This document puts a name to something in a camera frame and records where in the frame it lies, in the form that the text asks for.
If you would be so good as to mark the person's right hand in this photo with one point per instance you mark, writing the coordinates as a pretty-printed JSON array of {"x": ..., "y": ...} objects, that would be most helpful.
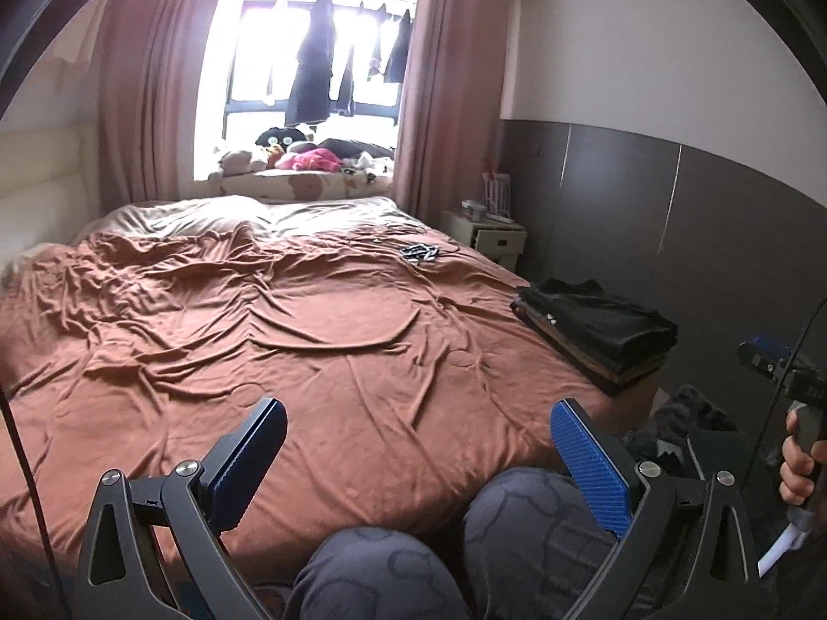
[{"x": 798, "y": 465}]

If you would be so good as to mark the right pink curtain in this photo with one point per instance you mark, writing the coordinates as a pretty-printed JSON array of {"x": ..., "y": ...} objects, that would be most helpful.
[{"x": 450, "y": 107}]

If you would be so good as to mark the person's patterned grey trousers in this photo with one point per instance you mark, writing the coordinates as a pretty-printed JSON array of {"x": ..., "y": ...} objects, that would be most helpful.
[{"x": 525, "y": 547}]

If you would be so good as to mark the black tangled item on bed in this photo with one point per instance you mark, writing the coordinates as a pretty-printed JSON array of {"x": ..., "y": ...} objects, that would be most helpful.
[{"x": 419, "y": 253}]

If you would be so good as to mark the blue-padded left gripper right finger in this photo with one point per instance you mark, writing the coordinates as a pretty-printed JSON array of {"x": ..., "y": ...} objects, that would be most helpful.
[{"x": 688, "y": 535}]

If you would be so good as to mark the white bedside table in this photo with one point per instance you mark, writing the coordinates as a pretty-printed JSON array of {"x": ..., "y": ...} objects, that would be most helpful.
[{"x": 503, "y": 243}]

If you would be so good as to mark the pink plush toy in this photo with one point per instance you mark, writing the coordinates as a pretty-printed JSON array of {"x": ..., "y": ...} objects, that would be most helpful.
[{"x": 318, "y": 159}]

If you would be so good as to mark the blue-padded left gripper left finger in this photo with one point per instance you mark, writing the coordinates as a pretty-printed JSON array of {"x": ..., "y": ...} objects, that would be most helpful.
[{"x": 121, "y": 569}]

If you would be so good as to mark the patterned window seat cushion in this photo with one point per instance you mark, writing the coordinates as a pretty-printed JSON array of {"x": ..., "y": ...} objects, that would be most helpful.
[{"x": 275, "y": 186}]

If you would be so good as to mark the pink curtain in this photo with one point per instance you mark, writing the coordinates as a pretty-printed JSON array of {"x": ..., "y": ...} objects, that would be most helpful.
[
  {"x": 150, "y": 54},
  {"x": 450, "y": 107}
]

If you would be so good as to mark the cream padded headboard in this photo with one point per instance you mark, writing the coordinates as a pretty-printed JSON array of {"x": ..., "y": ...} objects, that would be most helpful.
[{"x": 49, "y": 186}]

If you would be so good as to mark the left pink curtain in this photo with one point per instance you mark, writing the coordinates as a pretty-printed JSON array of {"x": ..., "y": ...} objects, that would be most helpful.
[{"x": 150, "y": 54}]

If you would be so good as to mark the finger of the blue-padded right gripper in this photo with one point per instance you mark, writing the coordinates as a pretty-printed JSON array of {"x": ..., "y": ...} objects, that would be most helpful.
[
  {"x": 766, "y": 359},
  {"x": 765, "y": 340}
]

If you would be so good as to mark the brown bed sheet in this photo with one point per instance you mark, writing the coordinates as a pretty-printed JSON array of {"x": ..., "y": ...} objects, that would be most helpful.
[{"x": 407, "y": 387}]

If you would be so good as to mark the stack of folded dark clothes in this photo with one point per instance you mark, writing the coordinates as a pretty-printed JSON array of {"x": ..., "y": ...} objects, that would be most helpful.
[{"x": 612, "y": 341}]

